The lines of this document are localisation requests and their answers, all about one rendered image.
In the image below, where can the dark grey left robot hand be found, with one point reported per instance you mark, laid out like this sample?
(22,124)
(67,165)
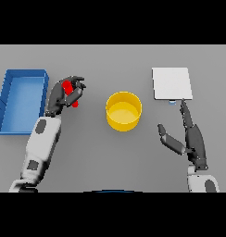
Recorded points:
(58,95)

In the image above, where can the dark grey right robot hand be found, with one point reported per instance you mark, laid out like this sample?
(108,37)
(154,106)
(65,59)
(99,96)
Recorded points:
(195,140)

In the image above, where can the red beaker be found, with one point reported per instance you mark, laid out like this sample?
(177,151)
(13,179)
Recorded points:
(68,89)

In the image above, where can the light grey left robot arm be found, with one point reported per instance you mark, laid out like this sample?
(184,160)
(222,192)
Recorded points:
(40,145)

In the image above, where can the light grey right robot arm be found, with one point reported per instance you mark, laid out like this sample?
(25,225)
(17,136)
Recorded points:
(199,182)

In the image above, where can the pale square measuring scale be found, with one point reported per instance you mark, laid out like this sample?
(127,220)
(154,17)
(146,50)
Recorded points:
(172,83)

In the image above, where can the yellow bowl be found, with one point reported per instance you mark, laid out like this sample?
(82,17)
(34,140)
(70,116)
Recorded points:
(123,111)

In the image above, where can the blue tray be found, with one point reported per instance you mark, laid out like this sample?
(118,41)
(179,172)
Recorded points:
(20,100)

